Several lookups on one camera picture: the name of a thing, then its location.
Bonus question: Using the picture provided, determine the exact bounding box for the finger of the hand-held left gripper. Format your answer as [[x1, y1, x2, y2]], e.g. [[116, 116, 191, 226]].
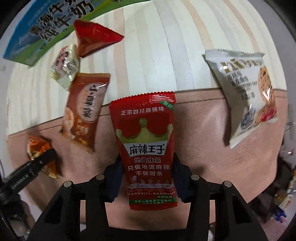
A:
[[0, 148, 57, 198]]

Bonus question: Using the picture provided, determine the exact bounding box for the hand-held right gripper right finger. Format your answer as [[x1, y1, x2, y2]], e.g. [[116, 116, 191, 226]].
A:
[[172, 153, 270, 241]]

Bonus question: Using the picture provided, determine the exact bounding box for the red triangular snack packet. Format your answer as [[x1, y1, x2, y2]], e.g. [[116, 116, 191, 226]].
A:
[[73, 19, 125, 58]]

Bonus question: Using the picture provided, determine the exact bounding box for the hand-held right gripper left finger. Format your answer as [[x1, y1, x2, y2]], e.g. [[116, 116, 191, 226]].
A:
[[25, 159, 129, 241]]

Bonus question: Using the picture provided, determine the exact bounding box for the brown snack packet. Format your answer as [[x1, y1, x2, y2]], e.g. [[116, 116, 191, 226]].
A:
[[59, 72, 111, 153]]

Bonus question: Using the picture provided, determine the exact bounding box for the orange snack packet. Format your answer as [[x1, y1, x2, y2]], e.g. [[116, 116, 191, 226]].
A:
[[26, 134, 60, 179]]

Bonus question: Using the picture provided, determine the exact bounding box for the red crown-print snack packet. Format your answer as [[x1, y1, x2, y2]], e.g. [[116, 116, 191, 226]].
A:
[[108, 90, 179, 211]]

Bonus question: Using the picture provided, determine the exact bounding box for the colourful floor clutter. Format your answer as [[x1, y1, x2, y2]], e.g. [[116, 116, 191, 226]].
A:
[[276, 160, 296, 224]]

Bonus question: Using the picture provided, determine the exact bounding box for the small grey snack packet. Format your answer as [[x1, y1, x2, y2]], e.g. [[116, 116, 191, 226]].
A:
[[51, 44, 80, 91]]

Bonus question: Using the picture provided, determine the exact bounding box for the white snack packet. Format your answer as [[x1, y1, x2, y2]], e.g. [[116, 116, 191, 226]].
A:
[[202, 49, 279, 149]]

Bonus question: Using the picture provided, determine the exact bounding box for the cat-print pink striped blanket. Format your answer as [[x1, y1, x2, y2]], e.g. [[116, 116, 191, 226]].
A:
[[5, 0, 292, 232]]

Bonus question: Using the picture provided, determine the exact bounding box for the cardboard box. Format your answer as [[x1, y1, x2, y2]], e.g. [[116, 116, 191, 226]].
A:
[[2, 0, 130, 67]]

